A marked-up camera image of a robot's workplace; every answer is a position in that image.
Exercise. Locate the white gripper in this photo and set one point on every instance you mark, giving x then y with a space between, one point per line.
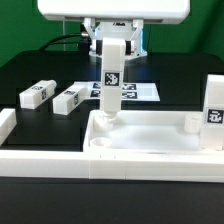
150 11

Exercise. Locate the white desk top tray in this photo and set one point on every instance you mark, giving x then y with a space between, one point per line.
153 132

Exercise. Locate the white fiducial marker sheet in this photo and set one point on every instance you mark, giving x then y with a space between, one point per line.
130 91

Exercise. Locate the white U-shaped fence frame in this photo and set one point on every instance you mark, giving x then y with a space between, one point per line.
110 165

